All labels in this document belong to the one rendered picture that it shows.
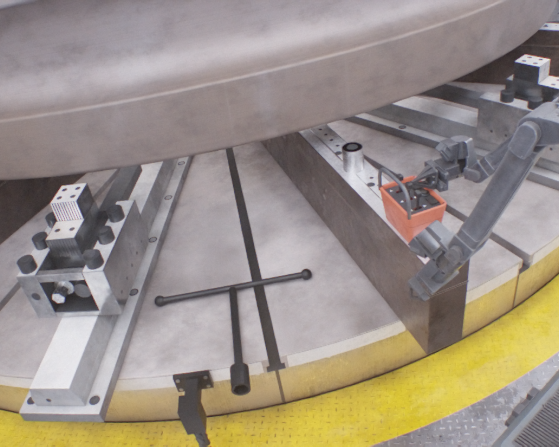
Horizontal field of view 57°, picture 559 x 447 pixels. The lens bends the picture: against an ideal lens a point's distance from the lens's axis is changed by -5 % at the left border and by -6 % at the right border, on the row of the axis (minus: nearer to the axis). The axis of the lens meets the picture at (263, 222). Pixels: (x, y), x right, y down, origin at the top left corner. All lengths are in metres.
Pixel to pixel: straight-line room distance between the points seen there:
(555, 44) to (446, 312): 2.27
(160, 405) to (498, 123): 1.94
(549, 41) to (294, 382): 2.57
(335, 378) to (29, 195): 1.93
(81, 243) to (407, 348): 1.30
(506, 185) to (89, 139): 1.48
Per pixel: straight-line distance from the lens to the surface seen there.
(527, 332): 2.45
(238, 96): 1.97
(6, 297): 2.71
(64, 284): 2.11
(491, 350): 2.36
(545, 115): 1.05
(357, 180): 2.05
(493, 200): 1.18
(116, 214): 2.12
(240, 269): 2.30
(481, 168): 1.71
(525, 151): 1.04
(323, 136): 2.38
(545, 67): 2.72
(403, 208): 1.70
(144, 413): 2.25
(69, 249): 2.04
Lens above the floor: 1.78
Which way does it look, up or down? 35 degrees down
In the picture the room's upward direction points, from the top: 11 degrees counter-clockwise
